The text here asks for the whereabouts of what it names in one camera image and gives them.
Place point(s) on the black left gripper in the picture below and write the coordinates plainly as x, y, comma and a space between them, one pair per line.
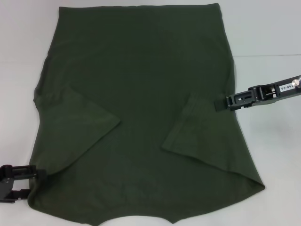
4, 181

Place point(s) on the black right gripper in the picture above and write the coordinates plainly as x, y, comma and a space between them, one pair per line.
279, 90

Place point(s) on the dark green shirt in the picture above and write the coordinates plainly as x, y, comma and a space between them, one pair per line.
141, 82

